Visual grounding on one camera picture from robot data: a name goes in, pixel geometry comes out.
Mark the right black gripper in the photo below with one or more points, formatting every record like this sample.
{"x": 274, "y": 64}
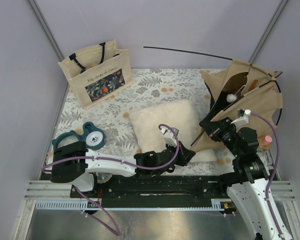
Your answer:
{"x": 212, "y": 127}

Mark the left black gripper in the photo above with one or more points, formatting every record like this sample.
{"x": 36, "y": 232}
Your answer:
{"x": 184, "y": 156}

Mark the beige fabric pet tent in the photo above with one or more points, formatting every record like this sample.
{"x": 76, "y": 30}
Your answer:
{"x": 256, "y": 89}

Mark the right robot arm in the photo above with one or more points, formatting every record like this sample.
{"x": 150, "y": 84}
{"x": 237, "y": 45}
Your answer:
{"x": 248, "y": 186}

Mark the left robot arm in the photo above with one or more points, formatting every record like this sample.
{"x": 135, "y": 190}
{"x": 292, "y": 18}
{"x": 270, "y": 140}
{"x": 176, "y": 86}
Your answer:
{"x": 78, "y": 165}

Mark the teal pet bowl stand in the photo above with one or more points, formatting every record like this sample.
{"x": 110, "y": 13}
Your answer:
{"x": 93, "y": 136}

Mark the white toy ball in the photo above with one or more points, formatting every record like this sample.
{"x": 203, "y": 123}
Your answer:
{"x": 230, "y": 98}

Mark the cream fluffy pillow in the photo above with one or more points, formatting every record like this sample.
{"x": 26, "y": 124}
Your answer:
{"x": 179, "y": 114}

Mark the pink capped juice bottle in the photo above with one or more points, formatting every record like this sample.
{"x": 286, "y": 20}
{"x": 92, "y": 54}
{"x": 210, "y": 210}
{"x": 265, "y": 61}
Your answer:
{"x": 264, "y": 143}

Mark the floral patterned table mat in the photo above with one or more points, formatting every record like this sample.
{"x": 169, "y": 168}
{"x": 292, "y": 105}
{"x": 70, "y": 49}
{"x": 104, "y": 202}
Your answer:
{"x": 150, "y": 87}

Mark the stainless steel bowl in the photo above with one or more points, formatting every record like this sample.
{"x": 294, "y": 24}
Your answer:
{"x": 103, "y": 177}

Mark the beige floral tote bag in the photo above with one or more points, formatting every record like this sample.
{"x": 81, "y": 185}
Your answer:
{"x": 97, "y": 72}

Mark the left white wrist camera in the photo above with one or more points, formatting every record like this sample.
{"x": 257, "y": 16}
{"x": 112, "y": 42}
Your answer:
{"x": 168, "y": 135}

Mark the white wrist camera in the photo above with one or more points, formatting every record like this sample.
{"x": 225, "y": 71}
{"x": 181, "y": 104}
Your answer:
{"x": 242, "y": 117}
{"x": 168, "y": 135}

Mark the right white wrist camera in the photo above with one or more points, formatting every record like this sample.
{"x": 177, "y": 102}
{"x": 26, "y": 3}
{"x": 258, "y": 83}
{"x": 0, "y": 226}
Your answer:
{"x": 242, "y": 117}

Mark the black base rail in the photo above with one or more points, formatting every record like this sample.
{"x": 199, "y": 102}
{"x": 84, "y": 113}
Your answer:
{"x": 158, "y": 192}

